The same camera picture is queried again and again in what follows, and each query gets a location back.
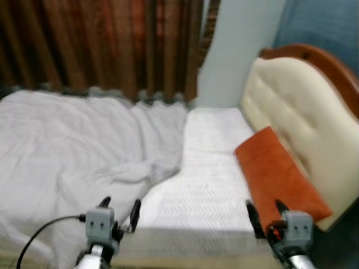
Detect orange rectangular pillow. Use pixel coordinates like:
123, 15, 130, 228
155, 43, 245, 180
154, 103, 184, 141
234, 127, 333, 230

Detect grey crumpled blanket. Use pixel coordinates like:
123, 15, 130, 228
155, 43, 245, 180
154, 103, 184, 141
0, 90, 188, 267

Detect white herringbone mattress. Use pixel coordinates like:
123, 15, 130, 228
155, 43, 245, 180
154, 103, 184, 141
115, 106, 281, 261

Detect cream padded wooden headboard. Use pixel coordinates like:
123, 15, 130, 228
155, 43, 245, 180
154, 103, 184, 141
240, 44, 359, 233

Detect brown striped curtain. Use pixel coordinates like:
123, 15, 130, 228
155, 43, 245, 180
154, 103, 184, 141
0, 0, 221, 104

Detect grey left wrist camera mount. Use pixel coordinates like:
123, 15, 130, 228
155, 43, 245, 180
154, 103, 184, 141
85, 206, 116, 240

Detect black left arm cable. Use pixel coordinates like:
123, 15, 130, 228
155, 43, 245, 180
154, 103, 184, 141
16, 215, 88, 269

